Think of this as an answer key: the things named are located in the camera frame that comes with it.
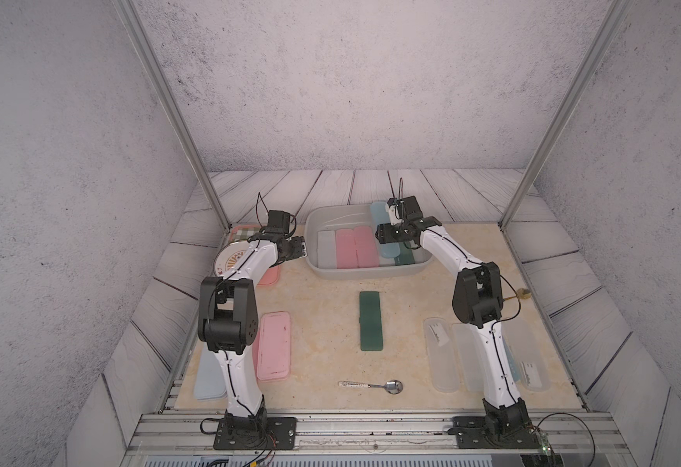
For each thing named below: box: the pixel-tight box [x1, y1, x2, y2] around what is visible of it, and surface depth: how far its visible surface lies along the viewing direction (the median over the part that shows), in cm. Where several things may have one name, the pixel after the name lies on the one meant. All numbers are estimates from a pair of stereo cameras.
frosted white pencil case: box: [317, 229, 337, 270], surface depth 113 cm
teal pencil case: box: [504, 342, 521, 383], surface depth 84 cm
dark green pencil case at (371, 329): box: [358, 290, 384, 352], surface depth 95 cm
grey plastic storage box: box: [304, 202, 433, 280], surface depth 111 cm
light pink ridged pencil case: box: [252, 310, 291, 383], surface depth 88 cm
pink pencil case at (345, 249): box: [335, 228, 359, 269], surface depth 111 cm
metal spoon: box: [337, 379, 404, 396], surface depth 82 cm
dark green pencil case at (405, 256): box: [394, 241, 416, 266], surface depth 109 cm
